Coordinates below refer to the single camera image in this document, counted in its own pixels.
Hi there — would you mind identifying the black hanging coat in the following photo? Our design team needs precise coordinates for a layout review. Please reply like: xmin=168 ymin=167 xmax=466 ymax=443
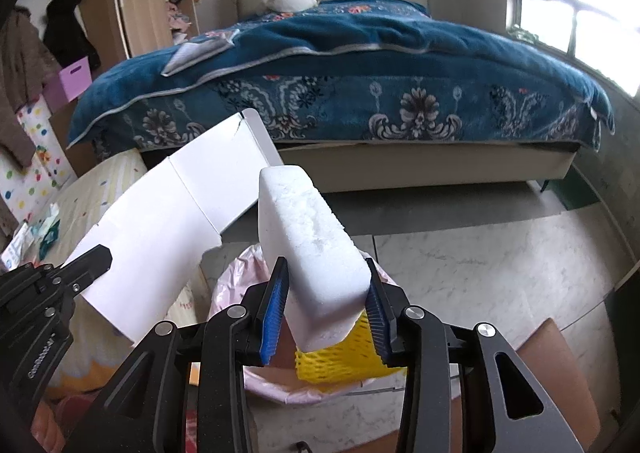
xmin=43 ymin=0 xmax=101 ymax=72

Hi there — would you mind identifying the white blue tissue packet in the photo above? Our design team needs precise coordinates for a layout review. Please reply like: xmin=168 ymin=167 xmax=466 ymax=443
xmin=1 ymin=222 xmax=37 ymax=272

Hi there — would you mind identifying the teal snack wrapper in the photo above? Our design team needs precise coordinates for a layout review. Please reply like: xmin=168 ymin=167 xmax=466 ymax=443
xmin=35 ymin=204 xmax=60 ymax=262

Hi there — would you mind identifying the beige tufted headboard bed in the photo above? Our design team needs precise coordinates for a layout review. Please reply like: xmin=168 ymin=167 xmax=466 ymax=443
xmin=139 ymin=0 xmax=582 ymax=194

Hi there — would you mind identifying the person's left hand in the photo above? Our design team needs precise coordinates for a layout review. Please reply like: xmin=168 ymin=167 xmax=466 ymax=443
xmin=30 ymin=400 xmax=65 ymax=453

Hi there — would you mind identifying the white polka dot cabinet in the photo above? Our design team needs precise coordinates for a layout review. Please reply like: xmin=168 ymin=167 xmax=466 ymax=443
xmin=1 ymin=96 xmax=77 ymax=236

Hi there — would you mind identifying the yellow striped dotted tablecloth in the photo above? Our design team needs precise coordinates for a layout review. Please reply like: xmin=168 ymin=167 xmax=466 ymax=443
xmin=44 ymin=150 xmax=221 ymax=400

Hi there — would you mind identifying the yellow foam fruit net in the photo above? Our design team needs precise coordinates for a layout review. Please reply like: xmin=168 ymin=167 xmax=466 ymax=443
xmin=295 ymin=311 xmax=404 ymax=385

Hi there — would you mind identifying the purple plastic storage box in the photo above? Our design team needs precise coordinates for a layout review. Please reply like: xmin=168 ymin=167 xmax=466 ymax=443
xmin=42 ymin=56 xmax=92 ymax=114

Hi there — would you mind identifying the blue floral bed blanket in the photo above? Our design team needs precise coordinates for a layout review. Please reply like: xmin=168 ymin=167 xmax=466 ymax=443
xmin=67 ymin=0 xmax=615 ymax=157

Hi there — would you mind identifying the pink trash bag bin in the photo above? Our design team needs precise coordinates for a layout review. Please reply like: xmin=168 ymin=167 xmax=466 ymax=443
xmin=208 ymin=244 xmax=382 ymax=405

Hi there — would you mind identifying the white cardboard sheet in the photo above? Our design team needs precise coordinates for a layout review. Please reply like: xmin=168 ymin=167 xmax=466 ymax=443
xmin=72 ymin=109 xmax=282 ymax=343

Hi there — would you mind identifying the white foam block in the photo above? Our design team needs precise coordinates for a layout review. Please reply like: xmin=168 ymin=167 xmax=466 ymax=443
xmin=258 ymin=165 xmax=371 ymax=352

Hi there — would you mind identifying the grey folded cloth on bed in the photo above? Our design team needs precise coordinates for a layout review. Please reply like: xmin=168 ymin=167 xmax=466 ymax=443
xmin=160 ymin=29 xmax=240 ymax=77

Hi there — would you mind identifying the grey-brown fuzzy coat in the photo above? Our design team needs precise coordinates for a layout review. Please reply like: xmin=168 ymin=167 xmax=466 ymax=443
xmin=0 ymin=5 xmax=61 ymax=168

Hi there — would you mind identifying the white pillow on bed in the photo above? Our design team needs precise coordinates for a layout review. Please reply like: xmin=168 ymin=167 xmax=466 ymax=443
xmin=262 ymin=0 xmax=321 ymax=13

